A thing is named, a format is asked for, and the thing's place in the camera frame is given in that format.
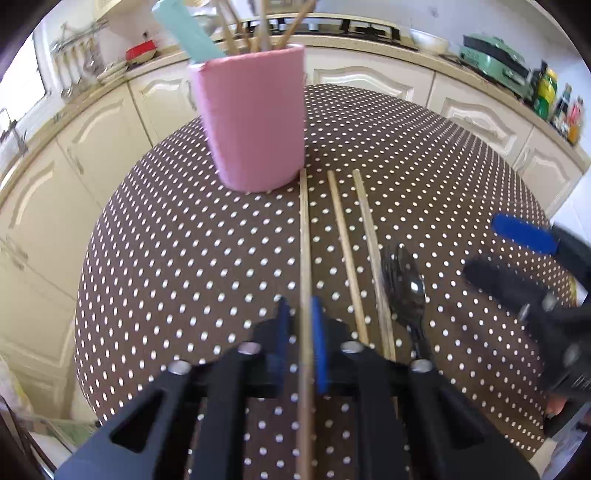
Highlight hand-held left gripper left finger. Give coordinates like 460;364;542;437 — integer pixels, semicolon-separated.
54;295;293;480

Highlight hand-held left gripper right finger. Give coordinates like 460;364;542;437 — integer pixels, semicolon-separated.
310;295;539;480

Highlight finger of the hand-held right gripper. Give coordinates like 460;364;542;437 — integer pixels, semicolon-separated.
463;257;562;325
491;212;591;296

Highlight bamboo chopstick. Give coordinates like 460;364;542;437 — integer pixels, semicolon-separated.
327;171;370;345
352;169;397;361
298;168;315;480

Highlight pink utensil holder cup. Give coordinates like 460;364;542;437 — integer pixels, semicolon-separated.
188;44;306;193

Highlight bunch of wooden chopsticks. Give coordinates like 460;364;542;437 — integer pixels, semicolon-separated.
217;0;317;54

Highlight light blue plastic utensil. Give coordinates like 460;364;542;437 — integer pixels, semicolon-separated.
151;0;228;63

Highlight brown polka dot tablecloth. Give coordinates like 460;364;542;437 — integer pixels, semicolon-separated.
74;83;578;480

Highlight orange red bottle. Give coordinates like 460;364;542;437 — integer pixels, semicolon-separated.
568;95;585;145

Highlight dark glass bottle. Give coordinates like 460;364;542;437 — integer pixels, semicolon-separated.
554;83;574;131

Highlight yellow green bottle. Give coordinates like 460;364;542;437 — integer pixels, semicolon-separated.
533;67;560;119

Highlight green electric grill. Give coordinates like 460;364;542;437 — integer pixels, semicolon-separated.
457;32;533;94

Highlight white bowl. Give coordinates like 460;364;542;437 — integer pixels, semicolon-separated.
409;28;451;53

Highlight beige kitchen countertop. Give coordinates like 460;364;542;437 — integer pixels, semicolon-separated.
0;28;591;171

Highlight black gas stove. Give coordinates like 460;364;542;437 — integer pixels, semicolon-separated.
217;14;402;47

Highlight cream kitchen cabinets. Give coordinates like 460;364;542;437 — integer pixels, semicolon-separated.
0;46;591;416

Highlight red container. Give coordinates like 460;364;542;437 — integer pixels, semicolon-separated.
126;41;158;65

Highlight chrome kitchen faucet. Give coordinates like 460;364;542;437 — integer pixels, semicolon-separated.
0;108;29;154

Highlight hanging metal ladles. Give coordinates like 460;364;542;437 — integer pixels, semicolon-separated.
50;23;112;100

